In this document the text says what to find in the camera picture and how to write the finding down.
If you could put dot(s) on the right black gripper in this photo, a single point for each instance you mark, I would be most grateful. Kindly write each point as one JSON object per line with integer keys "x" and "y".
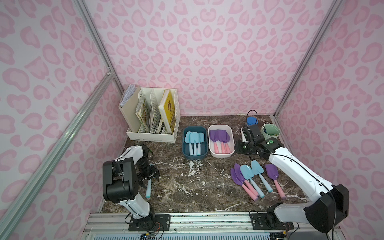
{"x": 243, "y": 147}

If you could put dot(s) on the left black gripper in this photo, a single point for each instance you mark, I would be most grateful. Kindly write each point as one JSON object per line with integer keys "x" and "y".
{"x": 151, "y": 174}

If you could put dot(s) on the white storage box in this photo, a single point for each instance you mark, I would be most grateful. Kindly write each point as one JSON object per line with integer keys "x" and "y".
{"x": 231, "y": 143}

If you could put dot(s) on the purple square shovel pink handle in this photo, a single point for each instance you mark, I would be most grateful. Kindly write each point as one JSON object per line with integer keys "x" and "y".
{"x": 214, "y": 138}

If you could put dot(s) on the dark teal storage box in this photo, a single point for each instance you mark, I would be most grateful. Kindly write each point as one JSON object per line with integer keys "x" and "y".
{"x": 204, "y": 145}

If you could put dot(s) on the teal round shovel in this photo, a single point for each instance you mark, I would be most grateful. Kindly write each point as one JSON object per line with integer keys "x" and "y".
{"x": 187, "y": 141}
{"x": 194, "y": 138}

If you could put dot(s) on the teal heart shovel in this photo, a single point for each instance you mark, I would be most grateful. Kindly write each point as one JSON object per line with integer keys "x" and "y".
{"x": 201, "y": 140}

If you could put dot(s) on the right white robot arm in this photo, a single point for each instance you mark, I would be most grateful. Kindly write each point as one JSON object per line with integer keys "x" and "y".
{"x": 329, "y": 204}

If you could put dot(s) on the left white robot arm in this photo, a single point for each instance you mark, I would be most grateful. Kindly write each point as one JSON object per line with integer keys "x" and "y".
{"x": 122, "y": 178}

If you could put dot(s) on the green cup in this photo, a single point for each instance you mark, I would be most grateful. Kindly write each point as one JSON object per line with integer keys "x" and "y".
{"x": 270, "y": 131}

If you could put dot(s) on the blue lid pen tube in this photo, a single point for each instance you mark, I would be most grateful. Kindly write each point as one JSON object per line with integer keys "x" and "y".
{"x": 252, "y": 121}

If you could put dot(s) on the teal pointed shovel far right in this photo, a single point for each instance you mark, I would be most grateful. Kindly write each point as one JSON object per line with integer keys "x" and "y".
{"x": 258, "y": 170}

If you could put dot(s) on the purple shovel far right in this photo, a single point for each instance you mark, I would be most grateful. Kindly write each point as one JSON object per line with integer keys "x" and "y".
{"x": 272, "y": 172}

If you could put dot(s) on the white file organizer rack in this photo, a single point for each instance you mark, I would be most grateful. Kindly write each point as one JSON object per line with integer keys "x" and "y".
{"x": 158, "y": 132}

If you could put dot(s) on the illustrated picture book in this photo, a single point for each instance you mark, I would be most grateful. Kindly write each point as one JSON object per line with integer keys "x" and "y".
{"x": 143, "y": 112}

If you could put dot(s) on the yellow book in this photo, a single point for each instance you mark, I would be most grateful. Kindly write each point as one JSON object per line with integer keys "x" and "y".
{"x": 168, "y": 111}

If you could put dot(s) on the beige folder with papers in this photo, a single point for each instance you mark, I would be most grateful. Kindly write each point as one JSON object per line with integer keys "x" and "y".
{"x": 128, "y": 105}

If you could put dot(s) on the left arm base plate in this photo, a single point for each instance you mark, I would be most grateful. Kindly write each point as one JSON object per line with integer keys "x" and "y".
{"x": 156, "y": 222}

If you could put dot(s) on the aluminium front rail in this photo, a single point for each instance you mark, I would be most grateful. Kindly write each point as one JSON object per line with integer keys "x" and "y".
{"x": 201, "y": 226}

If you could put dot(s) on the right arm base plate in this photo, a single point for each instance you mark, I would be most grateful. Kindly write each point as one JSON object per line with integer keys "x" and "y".
{"x": 268, "y": 222}

